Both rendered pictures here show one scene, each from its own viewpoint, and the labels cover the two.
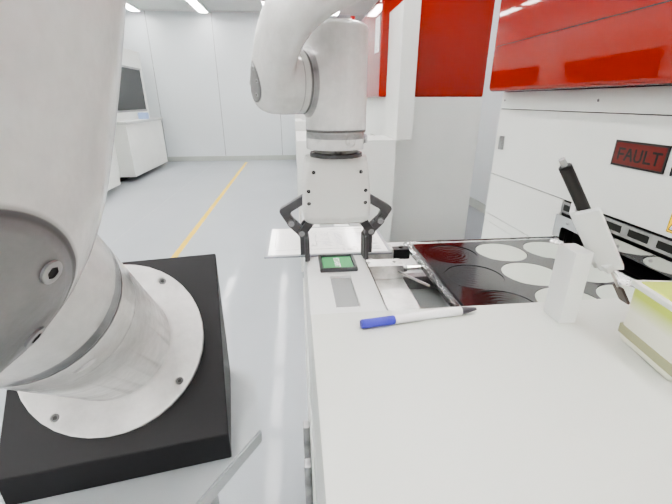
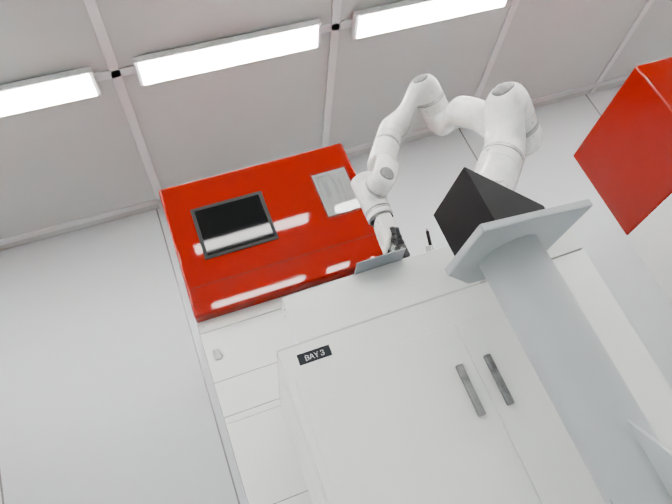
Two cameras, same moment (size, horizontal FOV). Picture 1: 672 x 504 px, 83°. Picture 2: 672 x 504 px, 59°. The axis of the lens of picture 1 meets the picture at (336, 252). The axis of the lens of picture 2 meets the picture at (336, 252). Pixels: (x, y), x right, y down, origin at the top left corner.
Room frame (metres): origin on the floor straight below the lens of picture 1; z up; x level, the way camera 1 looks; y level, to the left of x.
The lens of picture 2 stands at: (0.96, 1.60, 0.35)
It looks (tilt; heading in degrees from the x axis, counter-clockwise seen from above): 24 degrees up; 262
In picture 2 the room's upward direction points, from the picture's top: 23 degrees counter-clockwise
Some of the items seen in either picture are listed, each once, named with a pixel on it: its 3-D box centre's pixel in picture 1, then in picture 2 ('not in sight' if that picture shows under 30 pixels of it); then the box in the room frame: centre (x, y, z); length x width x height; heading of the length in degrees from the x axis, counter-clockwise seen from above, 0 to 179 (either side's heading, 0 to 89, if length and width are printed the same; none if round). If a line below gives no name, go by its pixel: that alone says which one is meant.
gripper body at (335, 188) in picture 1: (335, 184); (387, 231); (0.56, 0.00, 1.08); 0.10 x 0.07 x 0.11; 96
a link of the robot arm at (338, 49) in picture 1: (333, 78); (370, 193); (0.56, 0.00, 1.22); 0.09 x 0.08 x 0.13; 117
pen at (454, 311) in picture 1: (420, 316); not in sight; (0.37, -0.09, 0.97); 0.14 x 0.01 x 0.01; 104
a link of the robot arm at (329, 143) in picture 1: (337, 141); (379, 215); (0.56, 0.00, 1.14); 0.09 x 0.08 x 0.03; 96
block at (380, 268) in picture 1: (381, 268); not in sight; (0.67, -0.09, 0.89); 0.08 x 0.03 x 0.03; 96
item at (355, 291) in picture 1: (329, 271); (380, 296); (0.66, 0.01, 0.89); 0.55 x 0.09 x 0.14; 6
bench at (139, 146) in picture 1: (112, 113); not in sight; (6.74, 3.74, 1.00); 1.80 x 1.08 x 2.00; 6
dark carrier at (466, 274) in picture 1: (530, 274); not in sight; (0.64, -0.36, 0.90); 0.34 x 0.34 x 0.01; 6
